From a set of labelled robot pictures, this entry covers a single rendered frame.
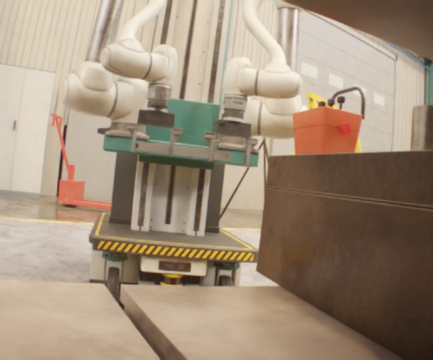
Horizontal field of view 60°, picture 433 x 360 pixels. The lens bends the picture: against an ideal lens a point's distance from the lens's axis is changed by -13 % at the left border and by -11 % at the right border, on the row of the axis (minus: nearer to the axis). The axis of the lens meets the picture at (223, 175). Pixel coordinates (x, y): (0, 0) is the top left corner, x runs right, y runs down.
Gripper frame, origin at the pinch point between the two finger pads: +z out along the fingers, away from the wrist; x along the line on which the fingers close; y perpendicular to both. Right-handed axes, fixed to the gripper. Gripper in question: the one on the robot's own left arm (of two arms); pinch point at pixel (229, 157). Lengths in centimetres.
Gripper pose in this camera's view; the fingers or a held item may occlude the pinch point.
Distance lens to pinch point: 155.6
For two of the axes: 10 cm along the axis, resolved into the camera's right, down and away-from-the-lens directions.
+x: 9.6, 1.1, 2.4
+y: 2.4, 0.2, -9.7
